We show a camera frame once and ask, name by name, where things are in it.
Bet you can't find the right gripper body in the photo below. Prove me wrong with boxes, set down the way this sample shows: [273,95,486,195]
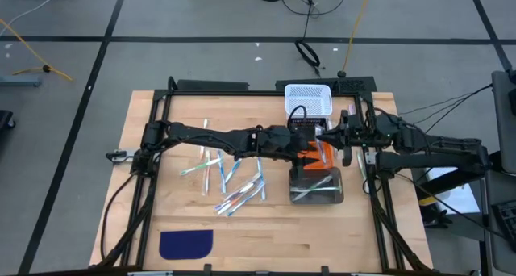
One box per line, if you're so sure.
[340,110,370,166]

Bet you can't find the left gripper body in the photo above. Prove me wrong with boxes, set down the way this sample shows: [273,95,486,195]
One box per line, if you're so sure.
[277,124,319,160]

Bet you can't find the white toothbrush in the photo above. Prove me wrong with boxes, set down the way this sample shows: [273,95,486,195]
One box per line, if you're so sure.
[315,125,328,165]

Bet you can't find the blue toothbrush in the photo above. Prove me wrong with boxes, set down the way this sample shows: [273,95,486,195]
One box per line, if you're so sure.
[224,157,243,185]
[226,181,266,218]
[216,148,227,194]
[256,156,268,201]

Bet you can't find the red toothbrush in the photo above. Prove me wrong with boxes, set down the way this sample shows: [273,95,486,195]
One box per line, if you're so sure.
[201,148,211,196]
[199,118,210,161]

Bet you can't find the green toothbrush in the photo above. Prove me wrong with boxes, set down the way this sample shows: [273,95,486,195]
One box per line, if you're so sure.
[296,185,343,193]
[292,174,334,201]
[179,157,223,177]
[356,153,368,181]

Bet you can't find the orange perforated plastic basket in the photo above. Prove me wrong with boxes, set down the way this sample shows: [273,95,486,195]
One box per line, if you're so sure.
[302,140,336,172]

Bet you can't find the black perforated plastic basket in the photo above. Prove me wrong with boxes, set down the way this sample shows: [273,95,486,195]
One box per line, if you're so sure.
[289,116,328,136]

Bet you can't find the smoky grey translucent bin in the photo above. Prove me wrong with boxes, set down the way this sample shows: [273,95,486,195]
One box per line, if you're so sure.
[289,166,346,207]

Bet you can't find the white perforated plastic basket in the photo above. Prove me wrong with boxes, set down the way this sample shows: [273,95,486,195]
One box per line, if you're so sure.
[284,83,334,122]

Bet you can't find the black perforated panel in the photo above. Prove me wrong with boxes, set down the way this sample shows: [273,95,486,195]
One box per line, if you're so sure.
[275,76,378,94]

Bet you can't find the orange toothbrush in clear wrapper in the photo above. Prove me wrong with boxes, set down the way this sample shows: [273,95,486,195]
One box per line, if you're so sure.
[213,173,261,212]

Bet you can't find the black flat panel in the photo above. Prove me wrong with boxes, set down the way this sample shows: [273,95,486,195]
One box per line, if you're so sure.
[176,79,250,92]

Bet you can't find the white box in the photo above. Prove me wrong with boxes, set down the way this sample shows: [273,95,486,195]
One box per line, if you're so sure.
[425,166,481,215]

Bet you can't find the dark blue mat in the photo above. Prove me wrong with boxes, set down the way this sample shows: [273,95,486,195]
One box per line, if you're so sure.
[159,229,214,261]

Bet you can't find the grey desk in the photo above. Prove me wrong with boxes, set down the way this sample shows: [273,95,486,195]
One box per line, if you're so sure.
[490,69,516,173]

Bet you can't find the black keyboard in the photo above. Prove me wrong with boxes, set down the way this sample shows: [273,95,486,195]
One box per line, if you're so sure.
[493,199,516,253]

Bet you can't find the grey table foot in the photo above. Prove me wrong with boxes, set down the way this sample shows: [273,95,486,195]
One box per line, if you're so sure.
[0,74,42,88]

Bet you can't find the black caster wheel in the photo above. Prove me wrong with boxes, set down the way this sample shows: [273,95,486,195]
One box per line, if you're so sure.
[0,109,17,131]

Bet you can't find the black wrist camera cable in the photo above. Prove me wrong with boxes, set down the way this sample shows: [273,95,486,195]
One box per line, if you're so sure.
[286,105,308,128]

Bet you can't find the black cable loop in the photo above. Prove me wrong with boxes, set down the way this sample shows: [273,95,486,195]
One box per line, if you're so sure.
[361,178,377,196]

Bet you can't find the black aluminium table frame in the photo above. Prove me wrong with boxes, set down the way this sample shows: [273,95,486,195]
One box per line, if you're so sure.
[96,76,435,274]

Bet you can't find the black floor cables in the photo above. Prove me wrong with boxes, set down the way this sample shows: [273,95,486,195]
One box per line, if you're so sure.
[397,83,493,132]

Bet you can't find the yellow hanging cable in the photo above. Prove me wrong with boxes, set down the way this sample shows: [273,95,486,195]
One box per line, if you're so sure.
[340,0,374,78]

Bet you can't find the black hanging cable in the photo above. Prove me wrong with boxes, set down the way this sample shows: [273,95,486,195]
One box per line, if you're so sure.
[293,0,323,77]

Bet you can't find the silver clamp bracket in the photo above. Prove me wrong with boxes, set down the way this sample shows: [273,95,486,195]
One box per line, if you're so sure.
[106,148,137,164]

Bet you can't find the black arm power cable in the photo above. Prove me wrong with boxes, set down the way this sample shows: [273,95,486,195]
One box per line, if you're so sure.
[99,174,137,261]

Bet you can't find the yellow floor cable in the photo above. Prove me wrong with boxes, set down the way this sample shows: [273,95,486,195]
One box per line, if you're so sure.
[0,17,74,82]

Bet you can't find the white floor cable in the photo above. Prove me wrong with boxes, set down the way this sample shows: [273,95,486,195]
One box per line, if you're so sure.
[0,0,69,27]

